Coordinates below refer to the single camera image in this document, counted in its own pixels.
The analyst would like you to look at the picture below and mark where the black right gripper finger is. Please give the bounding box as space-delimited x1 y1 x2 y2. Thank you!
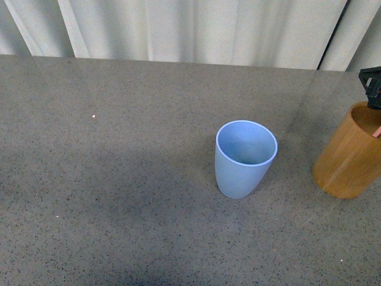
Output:
358 66 381 109

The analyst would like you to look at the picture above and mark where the blue plastic cup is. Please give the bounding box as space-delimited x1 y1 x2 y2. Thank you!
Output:
215 120 278 199

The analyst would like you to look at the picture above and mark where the brown bamboo holder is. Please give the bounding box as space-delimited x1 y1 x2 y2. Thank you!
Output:
313 101 380 199

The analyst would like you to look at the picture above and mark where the white curtain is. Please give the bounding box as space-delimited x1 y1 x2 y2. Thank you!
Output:
1 1 380 72

